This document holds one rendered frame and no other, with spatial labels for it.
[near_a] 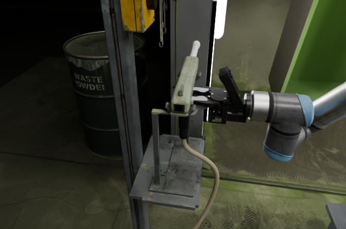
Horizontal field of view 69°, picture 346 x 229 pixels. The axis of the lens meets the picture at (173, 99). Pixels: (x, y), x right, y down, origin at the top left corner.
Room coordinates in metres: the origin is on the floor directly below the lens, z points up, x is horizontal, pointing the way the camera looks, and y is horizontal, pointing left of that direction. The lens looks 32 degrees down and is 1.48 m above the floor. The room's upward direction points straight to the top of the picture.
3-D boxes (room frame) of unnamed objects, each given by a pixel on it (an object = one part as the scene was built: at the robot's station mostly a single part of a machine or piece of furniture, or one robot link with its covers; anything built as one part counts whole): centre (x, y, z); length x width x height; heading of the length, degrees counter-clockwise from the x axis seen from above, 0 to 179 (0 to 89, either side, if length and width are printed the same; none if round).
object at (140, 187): (0.66, 0.01, 0.78); 0.31 x 0.23 x 0.01; 170
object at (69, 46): (1.75, 0.49, 0.86); 0.54 x 0.54 x 0.01
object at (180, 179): (0.66, -0.01, 0.95); 0.26 x 0.15 x 0.32; 170
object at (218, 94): (0.63, -0.16, 1.07); 0.12 x 0.08 x 0.09; 80
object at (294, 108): (0.60, -0.33, 1.07); 0.12 x 0.09 x 0.10; 80
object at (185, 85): (0.77, -0.06, 1.05); 0.49 x 0.05 x 0.23; 170
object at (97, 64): (1.75, 0.48, 0.44); 0.59 x 0.58 x 0.89; 61
